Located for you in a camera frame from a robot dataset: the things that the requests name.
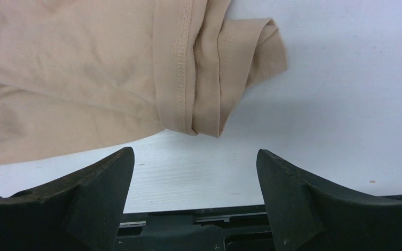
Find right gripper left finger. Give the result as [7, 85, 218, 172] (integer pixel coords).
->
[0, 147, 135, 250]

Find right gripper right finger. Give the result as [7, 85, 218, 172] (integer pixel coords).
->
[256, 150, 402, 250]

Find tan t shirt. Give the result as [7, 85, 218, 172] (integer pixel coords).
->
[0, 1, 287, 165]

